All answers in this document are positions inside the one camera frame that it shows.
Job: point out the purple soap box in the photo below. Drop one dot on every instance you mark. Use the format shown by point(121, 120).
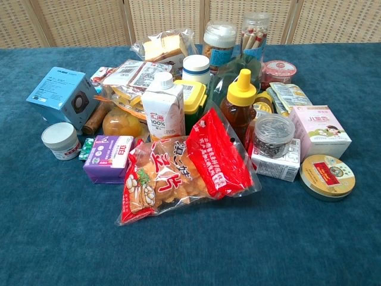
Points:
point(107, 158)

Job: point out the white printed small box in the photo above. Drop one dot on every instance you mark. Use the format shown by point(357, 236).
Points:
point(278, 167)

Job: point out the pink white medicine box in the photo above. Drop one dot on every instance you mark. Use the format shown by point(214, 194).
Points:
point(320, 131)

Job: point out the blue speaker box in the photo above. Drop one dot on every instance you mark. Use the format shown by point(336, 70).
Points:
point(61, 95)

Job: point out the red crisps snack bag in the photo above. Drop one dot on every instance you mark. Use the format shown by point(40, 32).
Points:
point(184, 169)

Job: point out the white juice carton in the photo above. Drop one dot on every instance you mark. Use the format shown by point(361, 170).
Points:
point(164, 110)

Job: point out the yellow lid green container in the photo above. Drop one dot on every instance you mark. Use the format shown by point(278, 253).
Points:
point(193, 99)

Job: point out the honey bottle yellow cap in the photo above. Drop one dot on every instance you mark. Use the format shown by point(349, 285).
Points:
point(240, 105)

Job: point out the yellow fruit cup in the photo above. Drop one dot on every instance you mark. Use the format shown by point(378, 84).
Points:
point(121, 122)

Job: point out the white blue banded bottle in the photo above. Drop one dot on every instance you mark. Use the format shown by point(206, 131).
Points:
point(196, 69)

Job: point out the green transparent plastic bag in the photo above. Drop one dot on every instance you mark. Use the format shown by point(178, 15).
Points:
point(230, 71)

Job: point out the small honey jar gold lid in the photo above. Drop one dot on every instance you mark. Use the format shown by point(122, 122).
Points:
point(263, 105)

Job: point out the clear jar dark seeds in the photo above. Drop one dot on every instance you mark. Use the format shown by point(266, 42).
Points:
point(274, 134)

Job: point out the clear pack barcode label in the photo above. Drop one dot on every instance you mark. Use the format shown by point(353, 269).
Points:
point(137, 74)

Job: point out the bagged sliced bread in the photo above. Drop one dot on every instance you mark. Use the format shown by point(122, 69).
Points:
point(165, 49)

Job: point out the brown bamboo tube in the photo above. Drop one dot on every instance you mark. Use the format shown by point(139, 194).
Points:
point(96, 119)

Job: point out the white lid snack jar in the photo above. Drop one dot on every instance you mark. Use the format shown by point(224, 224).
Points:
point(219, 43)

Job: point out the small green candy pack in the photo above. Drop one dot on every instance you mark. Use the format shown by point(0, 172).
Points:
point(85, 148)

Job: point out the grey foil snack pouch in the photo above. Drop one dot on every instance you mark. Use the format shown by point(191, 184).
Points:
point(290, 96)

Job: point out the red white snack packet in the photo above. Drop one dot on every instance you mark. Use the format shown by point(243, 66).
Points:
point(100, 74)

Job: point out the pink round cup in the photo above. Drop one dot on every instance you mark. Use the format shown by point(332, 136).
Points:
point(279, 71)

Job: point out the clear jar biscuit sticks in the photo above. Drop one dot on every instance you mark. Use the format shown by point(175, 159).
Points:
point(253, 37)

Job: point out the small white cream jar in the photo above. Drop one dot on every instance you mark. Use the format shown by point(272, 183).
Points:
point(61, 140)

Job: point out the round gold tin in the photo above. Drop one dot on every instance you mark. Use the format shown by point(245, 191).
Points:
point(327, 177)

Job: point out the blue velvet tablecloth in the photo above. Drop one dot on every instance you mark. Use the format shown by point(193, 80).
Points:
point(59, 232)

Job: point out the woven folding screen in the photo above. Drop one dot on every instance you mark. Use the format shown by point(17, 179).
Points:
point(89, 18)

